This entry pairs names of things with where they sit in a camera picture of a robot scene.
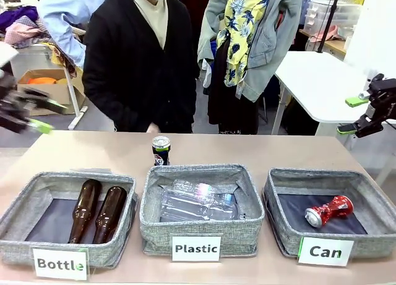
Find white table leg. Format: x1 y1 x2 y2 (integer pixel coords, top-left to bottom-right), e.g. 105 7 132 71
63 59 89 130

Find orange item in box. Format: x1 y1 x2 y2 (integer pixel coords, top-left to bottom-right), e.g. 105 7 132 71
27 77 58 85

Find black stand pole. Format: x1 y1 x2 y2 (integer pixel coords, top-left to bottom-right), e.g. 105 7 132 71
317 0 342 53

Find clear plastic storage drawers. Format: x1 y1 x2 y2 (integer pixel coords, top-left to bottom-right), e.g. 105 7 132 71
303 0 363 40

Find person in blue shirt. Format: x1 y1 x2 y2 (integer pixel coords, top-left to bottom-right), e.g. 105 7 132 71
37 0 121 68

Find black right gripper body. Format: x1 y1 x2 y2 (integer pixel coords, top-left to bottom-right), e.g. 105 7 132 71
355 73 396 139

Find brown glass bottle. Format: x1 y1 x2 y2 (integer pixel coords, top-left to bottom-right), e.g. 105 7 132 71
92 185 128 245
67 179 103 245

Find white Bottle label card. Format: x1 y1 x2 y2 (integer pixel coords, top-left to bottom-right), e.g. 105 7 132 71
32 247 89 281

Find dark upright drink can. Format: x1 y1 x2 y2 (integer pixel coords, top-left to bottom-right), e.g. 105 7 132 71
151 135 171 166

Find grey fabric basket can label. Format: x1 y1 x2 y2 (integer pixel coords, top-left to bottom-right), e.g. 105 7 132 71
262 167 396 258

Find pink cloth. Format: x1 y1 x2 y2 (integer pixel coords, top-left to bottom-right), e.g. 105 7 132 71
311 24 345 42

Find brown cardboard box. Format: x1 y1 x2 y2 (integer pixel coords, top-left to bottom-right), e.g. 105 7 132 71
17 68 86 116

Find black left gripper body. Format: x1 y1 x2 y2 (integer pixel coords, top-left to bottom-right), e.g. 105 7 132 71
0 70 32 135

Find pile of colourful clothes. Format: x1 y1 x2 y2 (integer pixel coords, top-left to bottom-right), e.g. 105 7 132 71
0 6 53 48

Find person in black cardigan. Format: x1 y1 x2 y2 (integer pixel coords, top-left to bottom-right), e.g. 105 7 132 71
82 0 199 134

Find crushed red can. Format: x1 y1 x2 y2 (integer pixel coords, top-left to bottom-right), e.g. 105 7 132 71
304 194 355 229

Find white Plastic label card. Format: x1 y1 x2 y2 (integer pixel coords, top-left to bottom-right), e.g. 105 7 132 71
171 235 222 263

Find clear plastic bottle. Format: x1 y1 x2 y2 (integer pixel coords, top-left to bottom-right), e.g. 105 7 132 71
160 190 246 223
168 178 236 205

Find white side table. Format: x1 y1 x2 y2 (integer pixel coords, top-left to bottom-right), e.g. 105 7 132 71
274 51 396 187

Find grey fabric basket bottle label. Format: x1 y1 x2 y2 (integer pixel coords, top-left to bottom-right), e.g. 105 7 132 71
0 170 139 269

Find white Can label card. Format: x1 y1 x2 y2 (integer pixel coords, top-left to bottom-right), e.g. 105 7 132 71
297 236 355 266

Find grey fabric basket plastic label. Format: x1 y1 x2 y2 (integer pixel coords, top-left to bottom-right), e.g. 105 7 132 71
139 163 266 257

